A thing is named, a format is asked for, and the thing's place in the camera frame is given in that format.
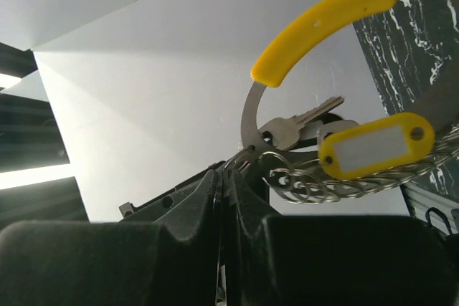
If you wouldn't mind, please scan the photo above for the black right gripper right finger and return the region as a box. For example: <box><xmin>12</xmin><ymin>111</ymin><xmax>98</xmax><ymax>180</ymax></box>
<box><xmin>225</xmin><ymin>171</ymin><xmax>458</xmax><ymax>305</ymax></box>

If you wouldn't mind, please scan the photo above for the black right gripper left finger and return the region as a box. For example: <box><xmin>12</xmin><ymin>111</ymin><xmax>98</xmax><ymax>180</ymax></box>
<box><xmin>1</xmin><ymin>171</ymin><xmax>219</xmax><ymax>305</ymax></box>

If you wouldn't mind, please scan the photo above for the large keyring with yellow handle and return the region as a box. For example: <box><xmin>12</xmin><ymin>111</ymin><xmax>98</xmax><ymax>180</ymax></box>
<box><xmin>225</xmin><ymin>0</ymin><xmax>459</xmax><ymax>205</ymax></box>

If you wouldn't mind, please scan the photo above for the black key tag with key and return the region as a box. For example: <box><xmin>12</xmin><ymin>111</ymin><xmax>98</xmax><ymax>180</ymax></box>
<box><xmin>259</xmin><ymin>97</ymin><xmax>358</xmax><ymax>151</ymax></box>

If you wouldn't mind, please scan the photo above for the yellow tag key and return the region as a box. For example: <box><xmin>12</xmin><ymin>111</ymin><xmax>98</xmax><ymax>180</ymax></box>
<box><xmin>318</xmin><ymin>113</ymin><xmax>435</xmax><ymax>181</ymax></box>

